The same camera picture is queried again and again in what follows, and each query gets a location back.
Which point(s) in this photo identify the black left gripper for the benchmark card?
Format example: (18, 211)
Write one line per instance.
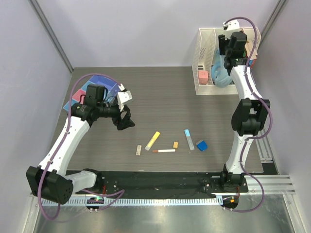
(126, 122)

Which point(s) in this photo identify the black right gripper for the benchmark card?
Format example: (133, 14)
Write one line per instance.
(222, 41)

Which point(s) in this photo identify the light blue headphones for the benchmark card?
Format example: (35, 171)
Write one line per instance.
(218, 72)

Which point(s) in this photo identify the blue pink drawer organizer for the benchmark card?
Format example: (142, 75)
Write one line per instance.
(111, 85)

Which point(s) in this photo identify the pink cube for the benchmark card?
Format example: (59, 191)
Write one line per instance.
(203, 77)

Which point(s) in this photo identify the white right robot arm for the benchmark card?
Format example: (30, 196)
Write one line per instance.
(251, 112)

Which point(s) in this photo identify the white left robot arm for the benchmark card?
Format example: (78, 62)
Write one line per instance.
(49, 179)

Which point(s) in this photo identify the white mesh file organizer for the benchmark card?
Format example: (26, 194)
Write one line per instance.
(206, 46)

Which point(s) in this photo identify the beige speckled eraser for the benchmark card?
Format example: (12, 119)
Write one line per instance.
(138, 151)

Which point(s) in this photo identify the yellow highlighter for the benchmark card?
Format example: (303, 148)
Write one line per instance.
(152, 141)

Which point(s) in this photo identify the white brown-capped pen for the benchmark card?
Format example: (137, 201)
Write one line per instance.
(164, 151)

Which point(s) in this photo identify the blue capped highlighter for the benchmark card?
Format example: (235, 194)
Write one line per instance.
(189, 139)

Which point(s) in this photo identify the blue pencil sharpener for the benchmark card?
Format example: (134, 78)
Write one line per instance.
(202, 145)

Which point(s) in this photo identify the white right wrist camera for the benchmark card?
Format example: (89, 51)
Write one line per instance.
(230, 27)

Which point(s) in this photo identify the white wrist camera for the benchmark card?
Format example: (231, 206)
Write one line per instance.
(230, 27)
(123, 98)

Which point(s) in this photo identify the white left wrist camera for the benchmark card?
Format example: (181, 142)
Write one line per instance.
(123, 98)

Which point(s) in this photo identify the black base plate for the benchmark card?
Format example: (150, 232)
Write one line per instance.
(167, 185)

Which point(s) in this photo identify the white slotted cable duct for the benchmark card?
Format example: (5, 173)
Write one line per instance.
(96, 201)

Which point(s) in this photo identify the aluminium rail frame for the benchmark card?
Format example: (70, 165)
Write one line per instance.
(104, 148)

